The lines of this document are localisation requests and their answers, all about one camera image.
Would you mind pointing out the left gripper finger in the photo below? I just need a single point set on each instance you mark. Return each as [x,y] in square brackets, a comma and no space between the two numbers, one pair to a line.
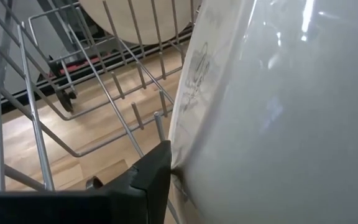
[154,186]

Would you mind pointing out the white plate blue rim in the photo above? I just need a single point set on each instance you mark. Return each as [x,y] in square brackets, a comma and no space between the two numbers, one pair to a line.
[275,124]

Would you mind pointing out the beige plate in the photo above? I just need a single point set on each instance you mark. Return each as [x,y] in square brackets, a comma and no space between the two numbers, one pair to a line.
[141,21]

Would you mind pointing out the red black portable box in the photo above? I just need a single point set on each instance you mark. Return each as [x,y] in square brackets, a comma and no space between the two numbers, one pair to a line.
[85,63]

